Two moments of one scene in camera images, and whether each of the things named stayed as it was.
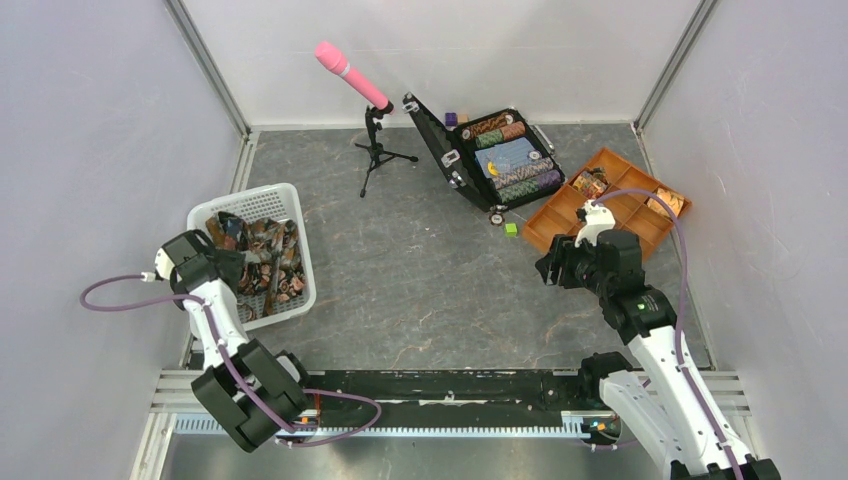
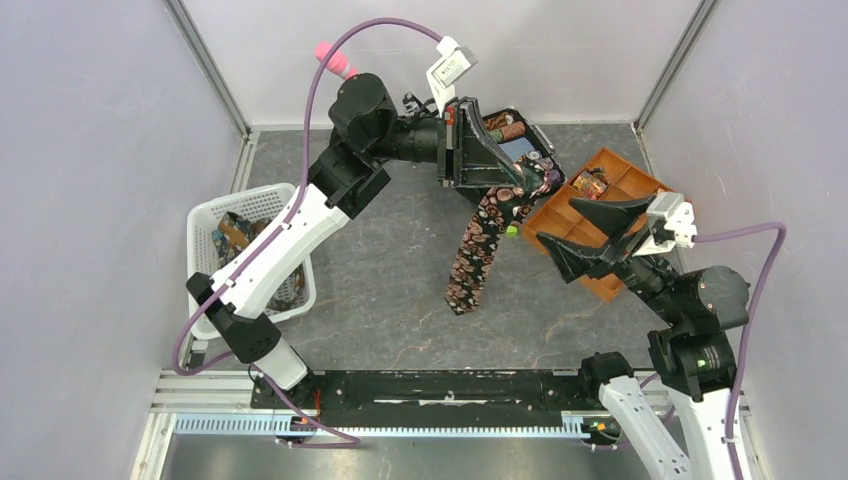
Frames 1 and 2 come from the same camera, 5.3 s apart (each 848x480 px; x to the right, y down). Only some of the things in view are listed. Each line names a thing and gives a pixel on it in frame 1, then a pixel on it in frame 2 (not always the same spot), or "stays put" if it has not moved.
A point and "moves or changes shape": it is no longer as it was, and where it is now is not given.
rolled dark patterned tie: (592, 182) stays put
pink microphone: (330, 56) stays put
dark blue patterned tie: (266, 238) -> (290, 296)
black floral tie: (270, 283) moves or changes shape
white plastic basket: (280, 202) stays put
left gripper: (230, 261) -> (467, 153)
